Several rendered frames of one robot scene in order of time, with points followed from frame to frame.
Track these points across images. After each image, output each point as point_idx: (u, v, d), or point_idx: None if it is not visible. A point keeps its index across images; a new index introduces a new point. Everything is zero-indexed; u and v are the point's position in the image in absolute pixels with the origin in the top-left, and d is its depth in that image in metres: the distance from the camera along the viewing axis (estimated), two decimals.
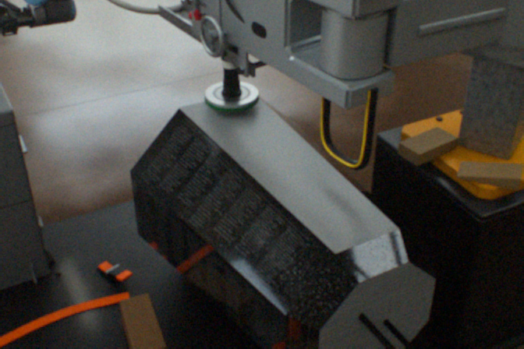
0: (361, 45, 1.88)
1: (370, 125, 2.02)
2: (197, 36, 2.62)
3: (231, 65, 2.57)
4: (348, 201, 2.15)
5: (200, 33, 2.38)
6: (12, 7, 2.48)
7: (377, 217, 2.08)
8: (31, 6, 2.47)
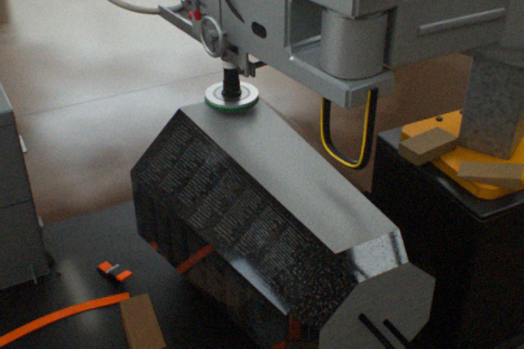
0: (361, 45, 1.88)
1: (370, 125, 2.02)
2: (197, 36, 2.62)
3: (231, 65, 2.57)
4: (348, 201, 2.15)
5: (200, 33, 2.38)
6: None
7: (377, 217, 2.08)
8: None
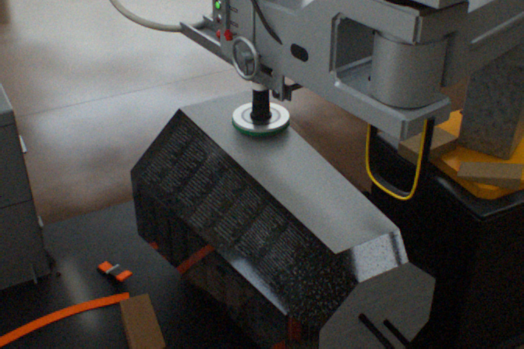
0: (430, 71, 1.74)
1: (426, 156, 1.87)
2: (224, 55, 2.46)
3: (262, 86, 2.41)
4: (348, 201, 2.15)
5: (231, 55, 2.23)
6: None
7: (377, 217, 2.08)
8: None
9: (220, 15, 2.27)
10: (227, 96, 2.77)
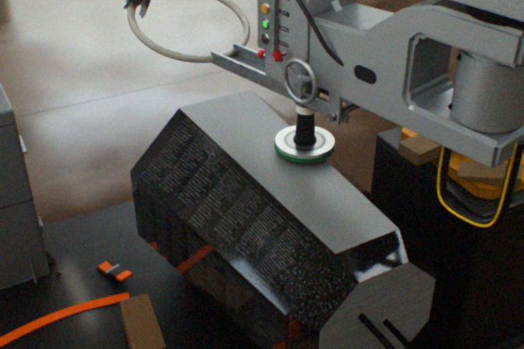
0: None
1: (513, 181, 1.77)
2: (266, 82, 2.33)
3: (309, 111, 2.28)
4: (348, 201, 2.15)
5: (283, 78, 2.08)
6: None
7: (377, 217, 2.08)
8: None
9: (267, 35, 2.13)
10: (227, 96, 2.77)
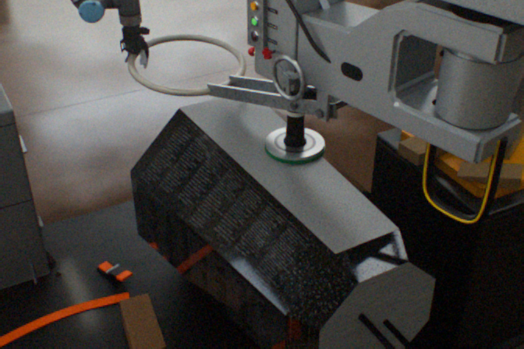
0: (511, 87, 1.66)
1: (496, 178, 1.78)
2: (259, 99, 2.38)
3: (299, 113, 2.31)
4: (348, 201, 2.15)
5: (272, 75, 2.10)
6: None
7: (377, 217, 2.08)
8: None
9: (256, 33, 2.15)
10: None
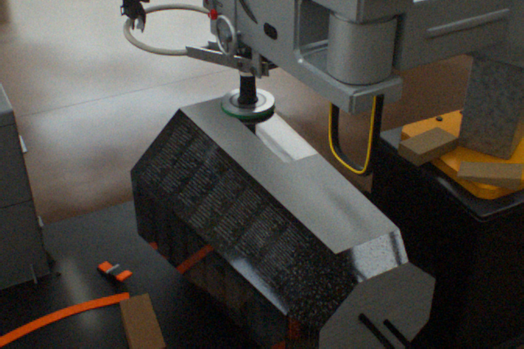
0: (371, 50, 1.86)
1: (376, 131, 1.99)
2: (218, 59, 2.67)
3: (248, 72, 2.58)
4: (348, 201, 2.15)
5: (215, 33, 2.39)
6: None
7: (377, 217, 2.08)
8: None
9: None
10: None
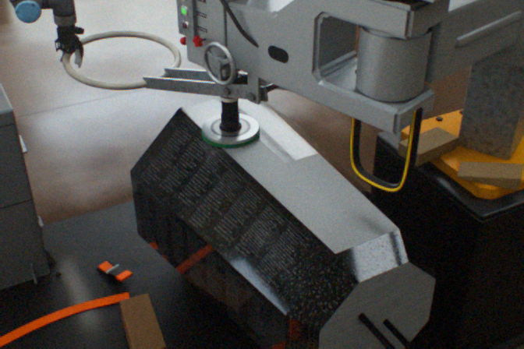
0: (411, 65, 1.77)
1: (415, 146, 1.91)
2: (193, 88, 2.46)
3: (231, 98, 2.40)
4: (348, 201, 2.15)
5: (203, 61, 2.19)
6: None
7: (377, 217, 2.08)
8: None
9: (187, 22, 2.23)
10: None
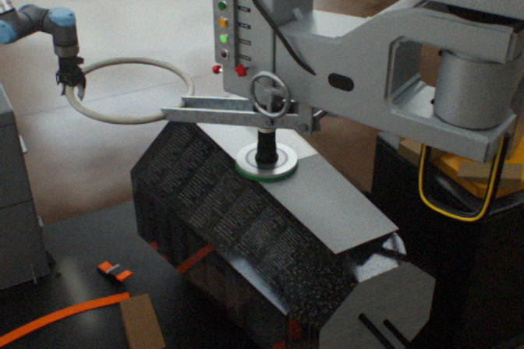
0: (510, 87, 1.66)
1: (499, 174, 1.80)
2: (226, 119, 2.27)
3: (271, 128, 2.22)
4: (348, 201, 2.15)
5: (250, 93, 2.00)
6: None
7: (377, 217, 2.08)
8: None
9: (227, 50, 2.03)
10: (227, 96, 2.77)
